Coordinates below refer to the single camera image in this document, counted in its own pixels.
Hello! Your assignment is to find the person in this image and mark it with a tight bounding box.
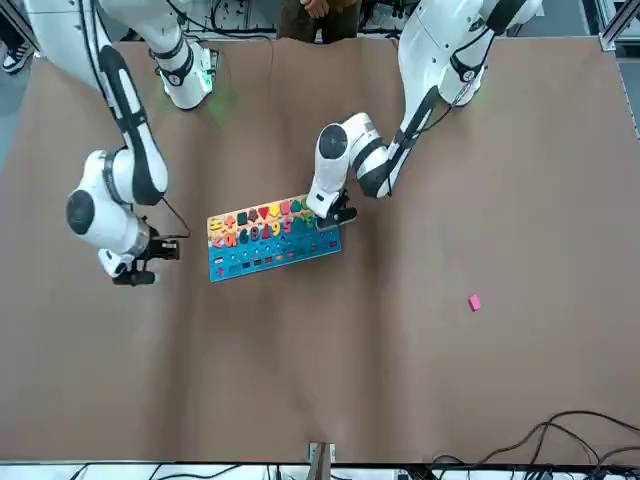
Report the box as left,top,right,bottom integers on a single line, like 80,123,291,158
276,0,362,45
0,14,36,76

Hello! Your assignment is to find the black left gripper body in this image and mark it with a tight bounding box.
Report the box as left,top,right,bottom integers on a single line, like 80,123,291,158
327,188,352,214

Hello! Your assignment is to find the colourful wooden toy board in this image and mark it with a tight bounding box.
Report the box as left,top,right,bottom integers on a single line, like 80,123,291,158
206,193,345,284

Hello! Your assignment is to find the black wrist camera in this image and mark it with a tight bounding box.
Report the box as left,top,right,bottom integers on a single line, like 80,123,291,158
314,205,359,232
110,269,158,288

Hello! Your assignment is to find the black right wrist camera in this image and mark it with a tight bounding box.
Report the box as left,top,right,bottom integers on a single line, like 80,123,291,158
110,269,158,288

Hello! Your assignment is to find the black cable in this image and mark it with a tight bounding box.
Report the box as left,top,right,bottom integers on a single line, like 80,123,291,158
429,409,640,480

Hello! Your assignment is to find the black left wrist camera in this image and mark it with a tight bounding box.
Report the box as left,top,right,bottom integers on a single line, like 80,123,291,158
314,205,359,232

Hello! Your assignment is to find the aluminium frame post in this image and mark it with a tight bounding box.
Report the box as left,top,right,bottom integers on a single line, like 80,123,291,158
597,0,640,52
307,440,336,480

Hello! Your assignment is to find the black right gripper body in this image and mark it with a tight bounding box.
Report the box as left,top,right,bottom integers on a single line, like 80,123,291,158
133,225,182,262

